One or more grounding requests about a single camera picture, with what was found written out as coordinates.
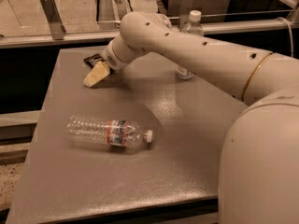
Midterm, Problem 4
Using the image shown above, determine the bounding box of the horizontal metal rail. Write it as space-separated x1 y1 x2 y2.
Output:
0 19 288 49

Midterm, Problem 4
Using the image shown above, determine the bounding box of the upright water bottle white label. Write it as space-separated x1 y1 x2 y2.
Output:
175 10 204 80

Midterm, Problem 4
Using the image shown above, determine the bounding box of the metal rail bracket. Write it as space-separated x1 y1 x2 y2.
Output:
179 0 193 29
39 0 66 40

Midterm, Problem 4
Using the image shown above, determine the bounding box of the black rxbar chocolate wrapper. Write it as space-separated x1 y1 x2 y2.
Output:
83 53 104 68

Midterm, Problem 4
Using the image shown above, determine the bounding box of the white cable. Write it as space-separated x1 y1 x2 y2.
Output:
276 16 295 58

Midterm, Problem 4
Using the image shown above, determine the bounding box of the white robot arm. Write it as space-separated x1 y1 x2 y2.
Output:
84 12 299 224

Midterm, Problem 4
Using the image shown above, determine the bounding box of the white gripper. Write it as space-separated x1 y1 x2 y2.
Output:
83 38 148 87

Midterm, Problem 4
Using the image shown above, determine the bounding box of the lying clear water bottle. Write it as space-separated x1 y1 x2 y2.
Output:
66 115 153 148

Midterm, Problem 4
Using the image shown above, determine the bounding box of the metal rail bracket left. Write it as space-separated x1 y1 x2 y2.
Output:
39 0 66 40

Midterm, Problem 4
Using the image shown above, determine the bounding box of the metal rail bracket right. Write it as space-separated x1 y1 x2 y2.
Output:
179 0 193 29

